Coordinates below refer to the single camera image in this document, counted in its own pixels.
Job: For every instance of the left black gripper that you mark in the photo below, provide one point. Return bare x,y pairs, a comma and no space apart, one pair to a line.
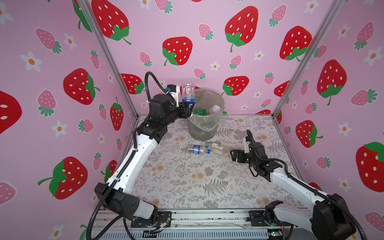
183,111

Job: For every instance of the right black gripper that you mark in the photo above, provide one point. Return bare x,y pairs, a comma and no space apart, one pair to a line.
239,158

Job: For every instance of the small bottle blue label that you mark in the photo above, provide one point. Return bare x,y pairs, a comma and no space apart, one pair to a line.
188,93
198,150

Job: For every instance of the clear bottle bird label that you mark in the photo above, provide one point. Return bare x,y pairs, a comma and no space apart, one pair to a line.
215,148

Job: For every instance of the green bottle yellow cap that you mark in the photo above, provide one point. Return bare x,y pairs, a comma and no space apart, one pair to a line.
201,112

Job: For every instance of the clear bottle red cap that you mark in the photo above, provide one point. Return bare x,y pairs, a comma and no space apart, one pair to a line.
214,109

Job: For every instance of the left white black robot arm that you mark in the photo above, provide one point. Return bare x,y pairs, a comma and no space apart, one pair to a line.
115,194

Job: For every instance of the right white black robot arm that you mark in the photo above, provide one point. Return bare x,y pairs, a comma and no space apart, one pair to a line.
326,216

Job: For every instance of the clear plastic bin liner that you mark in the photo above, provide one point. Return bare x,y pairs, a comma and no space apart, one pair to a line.
210,103

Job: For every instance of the grey mesh waste bin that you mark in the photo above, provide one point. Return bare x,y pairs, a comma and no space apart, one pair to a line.
205,126

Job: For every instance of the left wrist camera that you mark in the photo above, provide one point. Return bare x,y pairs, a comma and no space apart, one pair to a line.
174,92

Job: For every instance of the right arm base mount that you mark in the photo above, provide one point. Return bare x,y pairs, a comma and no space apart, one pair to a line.
259,218

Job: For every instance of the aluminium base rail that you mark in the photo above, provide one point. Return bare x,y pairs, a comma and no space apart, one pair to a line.
194,224

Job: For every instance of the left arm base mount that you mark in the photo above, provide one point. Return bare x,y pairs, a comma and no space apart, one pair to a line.
159,220

